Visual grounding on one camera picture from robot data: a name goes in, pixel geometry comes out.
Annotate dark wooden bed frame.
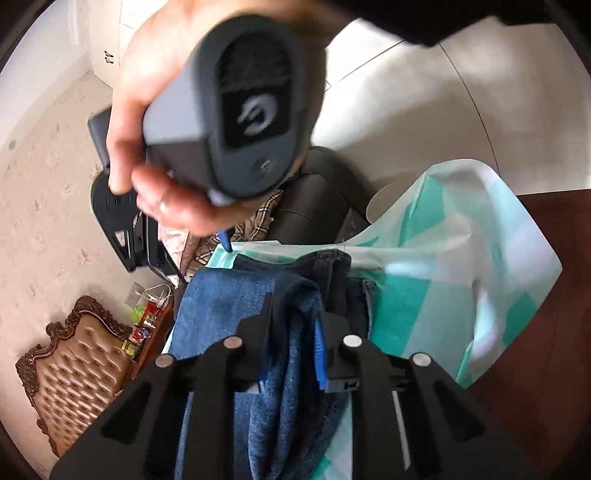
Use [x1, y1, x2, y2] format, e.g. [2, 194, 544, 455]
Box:
[464, 189, 591, 462]

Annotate clutter of small colourful items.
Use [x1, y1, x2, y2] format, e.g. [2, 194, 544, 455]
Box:
[121, 300, 160, 361]

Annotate dark wooden nightstand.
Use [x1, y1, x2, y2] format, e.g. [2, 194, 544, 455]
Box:
[117, 295, 176, 384]

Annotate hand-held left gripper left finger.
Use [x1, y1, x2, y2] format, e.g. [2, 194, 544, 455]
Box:
[50, 293, 278, 480]

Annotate brown plaid cloth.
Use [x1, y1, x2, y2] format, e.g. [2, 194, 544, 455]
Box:
[191, 187, 284, 268]

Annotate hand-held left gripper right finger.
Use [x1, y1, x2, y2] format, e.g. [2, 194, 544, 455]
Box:
[314, 311, 541, 480]

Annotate white cabinet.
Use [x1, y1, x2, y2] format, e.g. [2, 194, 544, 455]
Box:
[88, 0, 134, 88]

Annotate green white checkered bedsheet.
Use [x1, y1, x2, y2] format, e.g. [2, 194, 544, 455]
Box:
[166, 159, 564, 480]

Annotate brown tufted headboard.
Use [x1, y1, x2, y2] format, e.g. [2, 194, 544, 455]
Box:
[16, 295, 139, 457]

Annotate white cable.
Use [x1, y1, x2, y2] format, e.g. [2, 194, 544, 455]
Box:
[134, 284, 172, 310]

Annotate white round object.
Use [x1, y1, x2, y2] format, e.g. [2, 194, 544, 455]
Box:
[365, 178, 419, 227]

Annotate black leather chair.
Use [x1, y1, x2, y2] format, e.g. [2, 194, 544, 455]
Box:
[272, 147, 377, 246]

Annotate blue denim pants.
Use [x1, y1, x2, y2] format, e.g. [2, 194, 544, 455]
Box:
[173, 249, 377, 480]

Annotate person's right hand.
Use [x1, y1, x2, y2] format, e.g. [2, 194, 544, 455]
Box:
[106, 0, 356, 232]

